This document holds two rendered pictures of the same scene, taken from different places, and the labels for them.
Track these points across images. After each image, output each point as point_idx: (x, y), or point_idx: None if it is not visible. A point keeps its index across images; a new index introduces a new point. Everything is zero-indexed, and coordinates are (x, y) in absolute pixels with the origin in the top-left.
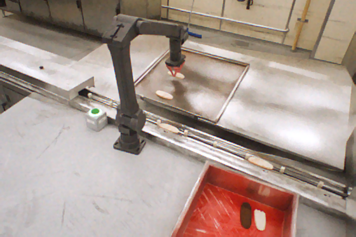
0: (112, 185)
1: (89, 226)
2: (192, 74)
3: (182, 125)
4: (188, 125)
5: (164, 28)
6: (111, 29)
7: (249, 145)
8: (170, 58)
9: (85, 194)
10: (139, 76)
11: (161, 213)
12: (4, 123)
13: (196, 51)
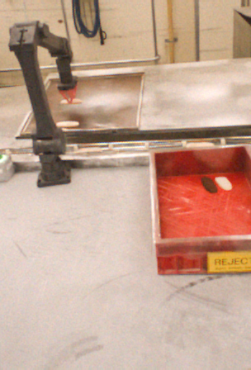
0: (59, 211)
1: (58, 247)
2: (88, 98)
3: (103, 143)
4: None
5: (54, 39)
6: (15, 35)
7: None
8: (60, 82)
9: (34, 228)
10: (26, 118)
11: (127, 212)
12: None
13: (79, 78)
